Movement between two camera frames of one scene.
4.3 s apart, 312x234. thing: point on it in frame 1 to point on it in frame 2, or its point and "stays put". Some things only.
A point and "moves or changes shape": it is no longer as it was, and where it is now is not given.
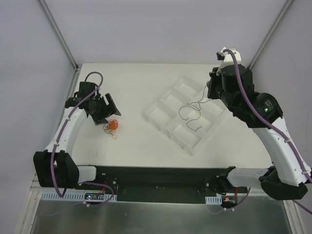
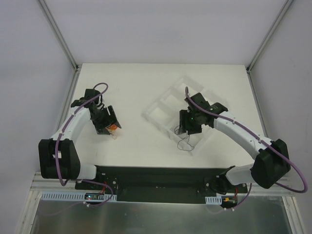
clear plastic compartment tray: x=184 y=115 stays put
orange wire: x=113 y=124 stays put
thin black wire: x=189 y=104 moves or changes shape
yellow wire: x=112 y=130 stays put
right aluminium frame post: x=276 y=23 stays put
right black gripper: x=214 y=86 to x=188 y=121
